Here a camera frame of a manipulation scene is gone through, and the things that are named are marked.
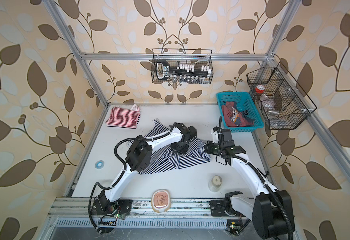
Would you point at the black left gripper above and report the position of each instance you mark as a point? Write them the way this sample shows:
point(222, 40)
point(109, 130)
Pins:
point(175, 146)

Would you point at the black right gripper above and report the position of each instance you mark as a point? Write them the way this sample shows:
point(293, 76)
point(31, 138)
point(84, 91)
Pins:
point(209, 144)

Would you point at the blue white striped tank top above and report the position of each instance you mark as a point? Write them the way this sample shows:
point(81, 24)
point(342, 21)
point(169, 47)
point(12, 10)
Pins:
point(165, 159)

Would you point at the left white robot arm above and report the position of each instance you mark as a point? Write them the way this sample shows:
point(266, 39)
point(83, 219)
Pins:
point(137, 160)

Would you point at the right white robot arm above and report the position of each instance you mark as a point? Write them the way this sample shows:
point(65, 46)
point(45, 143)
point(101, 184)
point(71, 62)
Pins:
point(269, 209)

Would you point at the maroon red garment in basket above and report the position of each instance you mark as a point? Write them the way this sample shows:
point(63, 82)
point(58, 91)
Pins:
point(234, 118)

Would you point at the teal plastic basket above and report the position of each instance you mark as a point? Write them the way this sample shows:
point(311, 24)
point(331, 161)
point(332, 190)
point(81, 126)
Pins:
point(244, 103)

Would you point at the pink oval container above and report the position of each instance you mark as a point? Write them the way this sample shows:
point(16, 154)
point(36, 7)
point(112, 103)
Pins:
point(161, 201)

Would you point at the red white striped folded top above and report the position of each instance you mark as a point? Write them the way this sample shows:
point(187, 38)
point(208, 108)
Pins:
point(124, 118)

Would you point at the black socket tool set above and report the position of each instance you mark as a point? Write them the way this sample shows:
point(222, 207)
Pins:
point(199, 72)

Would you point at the blue tape roll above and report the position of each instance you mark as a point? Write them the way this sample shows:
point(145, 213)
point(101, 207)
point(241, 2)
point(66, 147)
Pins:
point(99, 165)

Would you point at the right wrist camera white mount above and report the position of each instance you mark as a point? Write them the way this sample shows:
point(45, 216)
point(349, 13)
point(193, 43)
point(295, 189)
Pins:
point(215, 135)

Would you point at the black wire basket right wall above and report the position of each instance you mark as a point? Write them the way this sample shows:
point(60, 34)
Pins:
point(293, 105)

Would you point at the black wire basket wall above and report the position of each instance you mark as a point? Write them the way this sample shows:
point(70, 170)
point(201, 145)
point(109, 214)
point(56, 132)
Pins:
point(181, 54)
point(293, 105)

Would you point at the black wire basket back wall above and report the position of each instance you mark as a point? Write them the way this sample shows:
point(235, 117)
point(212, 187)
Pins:
point(181, 54)

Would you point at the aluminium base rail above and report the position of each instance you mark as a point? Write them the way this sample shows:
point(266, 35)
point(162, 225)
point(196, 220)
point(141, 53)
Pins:
point(137, 213)

